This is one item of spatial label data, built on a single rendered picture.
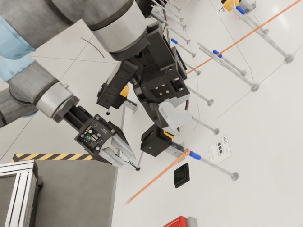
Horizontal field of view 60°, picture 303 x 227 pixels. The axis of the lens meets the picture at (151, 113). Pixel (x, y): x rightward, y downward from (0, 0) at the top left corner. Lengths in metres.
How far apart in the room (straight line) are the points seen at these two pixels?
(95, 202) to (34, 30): 1.53
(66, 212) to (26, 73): 1.34
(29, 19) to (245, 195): 0.38
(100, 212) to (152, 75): 1.44
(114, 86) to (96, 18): 0.12
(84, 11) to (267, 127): 0.32
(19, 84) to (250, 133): 0.45
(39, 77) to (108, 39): 0.25
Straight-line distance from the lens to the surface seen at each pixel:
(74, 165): 2.02
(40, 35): 0.38
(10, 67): 0.60
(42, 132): 2.35
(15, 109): 0.67
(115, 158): 0.62
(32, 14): 0.37
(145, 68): 0.42
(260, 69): 0.54
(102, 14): 0.36
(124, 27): 0.37
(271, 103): 0.47
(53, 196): 1.92
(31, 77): 0.59
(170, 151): 0.57
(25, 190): 1.72
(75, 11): 0.37
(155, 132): 0.52
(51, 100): 0.58
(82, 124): 0.58
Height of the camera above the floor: 1.55
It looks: 41 degrees down
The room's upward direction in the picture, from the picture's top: straight up
